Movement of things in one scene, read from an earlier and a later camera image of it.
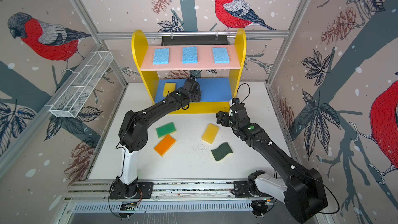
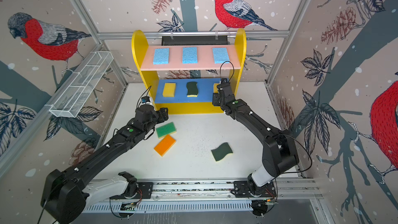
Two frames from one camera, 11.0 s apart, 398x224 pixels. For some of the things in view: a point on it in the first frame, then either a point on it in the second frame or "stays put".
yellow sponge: [210, 133] -> [215, 87]
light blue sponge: [189, 55] stays put
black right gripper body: [234, 127] -> [216, 101]
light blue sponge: [221, 55] stays put
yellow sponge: [168, 87] stays put
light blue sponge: [161, 56] stays put
